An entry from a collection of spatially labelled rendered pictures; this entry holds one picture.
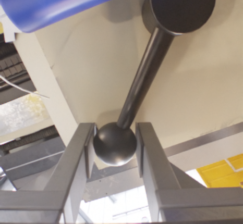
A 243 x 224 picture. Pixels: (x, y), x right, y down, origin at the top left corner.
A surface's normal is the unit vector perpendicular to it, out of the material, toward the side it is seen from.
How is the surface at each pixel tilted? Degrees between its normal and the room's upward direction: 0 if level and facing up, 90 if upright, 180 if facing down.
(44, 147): 90
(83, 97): 90
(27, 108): 90
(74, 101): 90
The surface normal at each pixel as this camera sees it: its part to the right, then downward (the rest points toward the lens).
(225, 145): 0.02, 0.28
